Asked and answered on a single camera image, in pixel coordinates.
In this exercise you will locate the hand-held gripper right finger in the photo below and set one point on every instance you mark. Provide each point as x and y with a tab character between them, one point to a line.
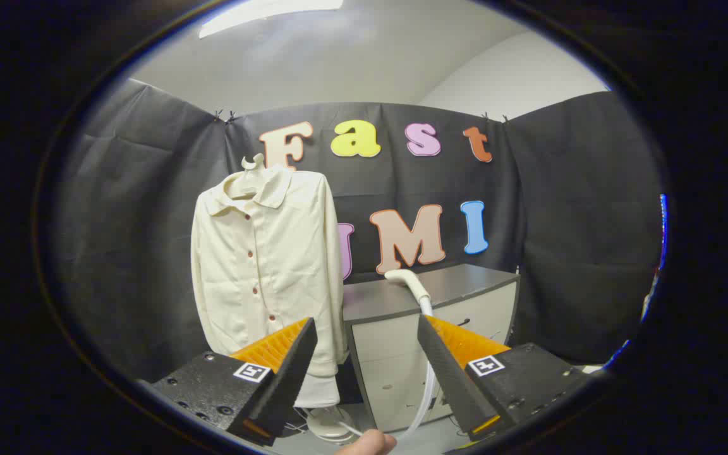
459	379

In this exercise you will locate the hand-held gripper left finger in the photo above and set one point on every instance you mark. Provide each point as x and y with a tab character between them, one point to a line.
288	379

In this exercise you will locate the cream button-up shirt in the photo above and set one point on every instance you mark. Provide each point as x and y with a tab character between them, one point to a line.
275	265

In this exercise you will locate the white garment steamer base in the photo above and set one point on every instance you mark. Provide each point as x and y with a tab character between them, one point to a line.
329	423

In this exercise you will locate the white plastic clothes hanger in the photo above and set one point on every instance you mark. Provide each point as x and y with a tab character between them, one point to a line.
251	165

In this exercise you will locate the white cloth panel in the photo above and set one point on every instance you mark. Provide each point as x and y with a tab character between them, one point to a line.
318	390

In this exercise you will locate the grey and white cabinet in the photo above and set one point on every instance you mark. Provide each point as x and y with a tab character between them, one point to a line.
395	354

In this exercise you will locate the ceiling light panel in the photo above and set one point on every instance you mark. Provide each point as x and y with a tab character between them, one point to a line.
263	11

